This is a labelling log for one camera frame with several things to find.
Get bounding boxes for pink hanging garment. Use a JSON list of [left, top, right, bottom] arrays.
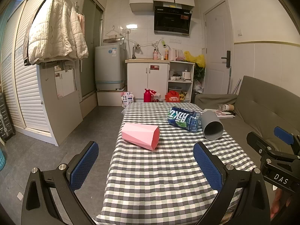
[[77, 13, 85, 34]]

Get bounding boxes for white washing machine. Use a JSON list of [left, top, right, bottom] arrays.
[[95, 43, 126, 91]]

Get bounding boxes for wire clothes hanger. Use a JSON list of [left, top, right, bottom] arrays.
[[105, 25, 125, 41]]

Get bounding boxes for teal basket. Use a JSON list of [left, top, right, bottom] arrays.
[[0, 149, 6, 172]]

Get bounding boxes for white raised platform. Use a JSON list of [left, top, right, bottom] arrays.
[[97, 87, 128, 107]]

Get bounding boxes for white quilted jacket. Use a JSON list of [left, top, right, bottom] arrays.
[[23, 0, 89, 65]]

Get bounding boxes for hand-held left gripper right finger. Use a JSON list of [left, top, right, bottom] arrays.
[[193, 142, 273, 225]]

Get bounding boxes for frosted glass bathroom door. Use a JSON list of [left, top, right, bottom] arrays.
[[78, 0, 105, 103]]

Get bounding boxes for white open shelf unit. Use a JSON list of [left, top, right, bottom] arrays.
[[167, 60, 196, 104]]

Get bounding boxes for red shopping bag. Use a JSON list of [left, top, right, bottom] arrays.
[[165, 91, 182, 103]]

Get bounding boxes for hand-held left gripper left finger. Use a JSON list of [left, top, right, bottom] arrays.
[[21, 141, 99, 225]]

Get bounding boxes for white tissue package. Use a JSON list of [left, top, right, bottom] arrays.
[[121, 91, 134, 108]]

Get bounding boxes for bottle on sofa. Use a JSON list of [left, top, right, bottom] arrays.
[[218, 103, 235, 112]]

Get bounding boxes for person's right hand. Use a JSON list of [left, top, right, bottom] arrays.
[[269, 189, 291, 220]]

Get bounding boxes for white papers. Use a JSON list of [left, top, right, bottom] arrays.
[[203, 108, 236, 118]]

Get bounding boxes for grey white checkered tablecloth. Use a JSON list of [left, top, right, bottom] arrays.
[[92, 102, 258, 225]]

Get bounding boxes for mop handle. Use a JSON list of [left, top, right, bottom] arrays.
[[226, 66, 233, 94]]

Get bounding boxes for black range hood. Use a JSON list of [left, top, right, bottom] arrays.
[[154, 6, 193, 36]]

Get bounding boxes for white door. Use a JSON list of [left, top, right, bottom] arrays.
[[203, 0, 235, 95]]

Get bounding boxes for white louvred wardrobe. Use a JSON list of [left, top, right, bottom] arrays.
[[0, 0, 59, 146]]

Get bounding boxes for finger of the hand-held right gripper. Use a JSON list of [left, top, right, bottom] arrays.
[[274, 126, 300, 155], [247, 132, 283, 160]]

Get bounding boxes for pink faceted cup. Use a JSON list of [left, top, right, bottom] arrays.
[[121, 122, 161, 151]]

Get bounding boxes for black door handle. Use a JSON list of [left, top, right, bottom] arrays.
[[221, 51, 231, 66]]

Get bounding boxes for green leafy plant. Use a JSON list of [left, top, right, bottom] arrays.
[[194, 64, 206, 81]]

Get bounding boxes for grey green sofa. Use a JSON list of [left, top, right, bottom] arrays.
[[194, 75, 300, 193]]

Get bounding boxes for white sink cabinet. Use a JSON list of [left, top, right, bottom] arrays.
[[125, 59, 170, 103]]

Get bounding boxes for metal faucet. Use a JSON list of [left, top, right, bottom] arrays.
[[132, 44, 141, 60]]

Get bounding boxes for grey cup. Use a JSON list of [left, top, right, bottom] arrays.
[[202, 111, 224, 140]]

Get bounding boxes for pink electric kettle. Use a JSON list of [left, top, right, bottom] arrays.
[[168, 48, 179, 61]]

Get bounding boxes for yellow plastic bag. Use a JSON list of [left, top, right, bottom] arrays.
[[184, 51, 206, 68]]

